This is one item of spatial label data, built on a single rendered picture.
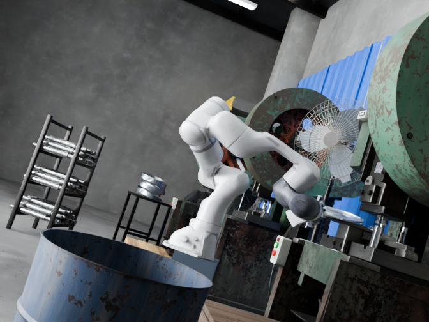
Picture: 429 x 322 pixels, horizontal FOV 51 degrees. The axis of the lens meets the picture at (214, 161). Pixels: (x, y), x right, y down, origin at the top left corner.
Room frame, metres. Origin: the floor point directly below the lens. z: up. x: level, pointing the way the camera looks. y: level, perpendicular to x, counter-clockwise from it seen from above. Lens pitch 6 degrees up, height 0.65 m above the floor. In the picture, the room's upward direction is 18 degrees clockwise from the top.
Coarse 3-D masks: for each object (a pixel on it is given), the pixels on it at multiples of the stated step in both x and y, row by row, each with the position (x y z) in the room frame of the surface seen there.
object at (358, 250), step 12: (324, 240) 2.17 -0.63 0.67; (348, 252) 1.95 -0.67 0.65; (360, 252) 1.86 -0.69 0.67; (372, 252) 1.78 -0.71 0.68; (384, 252) 1.78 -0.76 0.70; (384, 264) 1.79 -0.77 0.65; (396, 264) 1.80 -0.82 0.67; (408, 264) 1.81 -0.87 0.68; (420, 264) 1.82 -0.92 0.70; (420, 276) 1.82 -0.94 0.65
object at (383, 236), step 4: (364, 232) 2.05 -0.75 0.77; (364, 236) 2.04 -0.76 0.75; (368, 236) 2.01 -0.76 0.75; (380, 236) 1.94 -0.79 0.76; (384, 236) 1.95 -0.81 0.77; (388, 236) 1.95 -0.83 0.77; (380, 240) 1.95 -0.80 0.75; (384, 240) 1.95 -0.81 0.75; (388, 240) 1.95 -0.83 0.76; (392, 240) 1.96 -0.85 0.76
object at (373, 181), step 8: (376, 160) 2.06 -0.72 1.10; (376, 168) 2.04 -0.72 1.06; (368, 176) 2.06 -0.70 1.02; (376, 176) 2.02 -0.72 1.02; (368, 184) 2.04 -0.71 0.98; (376, 184) 2.00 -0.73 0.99; (384, 184) 1.94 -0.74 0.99; (360, 192) 2.03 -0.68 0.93; (368, 192) 1.96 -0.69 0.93; (376, 192) 1.96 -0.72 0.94; (384, 192) 1.94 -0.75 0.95; (392, 192) 1.94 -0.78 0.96; (400, 192) 1.95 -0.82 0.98; (360, 200) 2.04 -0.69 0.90; (368, 200) 1.97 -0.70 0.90; (376, 200) 1.96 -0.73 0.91; (384, 200) 1.94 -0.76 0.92; (392, 200) 1.95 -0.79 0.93; (400, 200) 1.95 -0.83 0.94; (392, 208) 1.95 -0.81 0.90; (400, 208) 1.96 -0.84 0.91
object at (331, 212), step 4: (324, 208) 2.00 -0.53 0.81; (328, 208) 2.08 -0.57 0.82; (332, 208) 2.10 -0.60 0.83; (328, 212) 1.91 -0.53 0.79; (332, 212) 1.93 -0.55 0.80; (336, 212) 1.97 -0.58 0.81; (340, 212) 2.04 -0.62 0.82; (344, 212) 2.07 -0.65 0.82; (328, 216) 1.83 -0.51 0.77; (332, 216) 1.83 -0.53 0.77; (336, 216) 1.89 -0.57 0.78; (340, 216) 1.91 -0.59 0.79; (344, 216) 1.94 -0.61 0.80; (348, 216) 1.98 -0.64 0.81; (352, 216) 2.01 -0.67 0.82; (356, 216) 2.01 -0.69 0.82; (344, 220) 1.83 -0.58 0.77; (348, 220) 1.83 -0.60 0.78; (352, 220) 1.84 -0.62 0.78; (356, 220) 1.90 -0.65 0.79; (360, 220) 1.93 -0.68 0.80
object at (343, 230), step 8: (344, 224) 1.98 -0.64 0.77; (352, 224) 1.92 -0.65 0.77; (336, 232) 2.03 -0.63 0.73; (344, 232) 1.96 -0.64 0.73; (352, 232) 1.94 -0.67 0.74; (360, 232) 1.95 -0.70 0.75; (368, 232) 1.99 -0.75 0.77; (336, 240) 2.01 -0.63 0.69; (344, 240) 1.95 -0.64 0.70; (352, 240) 1.95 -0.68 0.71; (360, 240) 1.95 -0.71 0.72; (336, 248) 1.99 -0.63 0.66; (344, 248) 1.94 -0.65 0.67
